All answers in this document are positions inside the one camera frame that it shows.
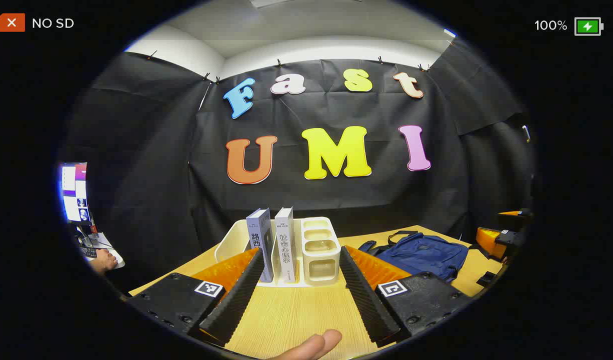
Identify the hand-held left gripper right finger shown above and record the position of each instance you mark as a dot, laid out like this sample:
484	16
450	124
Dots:
369	295

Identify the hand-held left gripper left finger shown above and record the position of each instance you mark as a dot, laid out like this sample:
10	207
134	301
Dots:
236	295

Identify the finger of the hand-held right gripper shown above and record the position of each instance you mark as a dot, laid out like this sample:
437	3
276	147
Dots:
489	241
516	219

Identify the blue-grey book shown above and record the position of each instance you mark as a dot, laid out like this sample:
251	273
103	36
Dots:
259	235

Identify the blue schoolbag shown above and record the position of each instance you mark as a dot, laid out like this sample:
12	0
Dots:
421	255

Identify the white plastic bookshelf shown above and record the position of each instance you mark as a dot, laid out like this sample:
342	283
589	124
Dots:
320	250

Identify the white book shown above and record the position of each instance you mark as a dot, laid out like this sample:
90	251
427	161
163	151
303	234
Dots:
285	240

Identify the small white table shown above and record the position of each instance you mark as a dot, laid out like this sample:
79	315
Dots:
109	247

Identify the black backdrop cloth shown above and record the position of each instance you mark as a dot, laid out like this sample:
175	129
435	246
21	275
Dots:
151	150

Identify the computer monitor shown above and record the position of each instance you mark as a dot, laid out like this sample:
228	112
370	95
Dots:
74	192

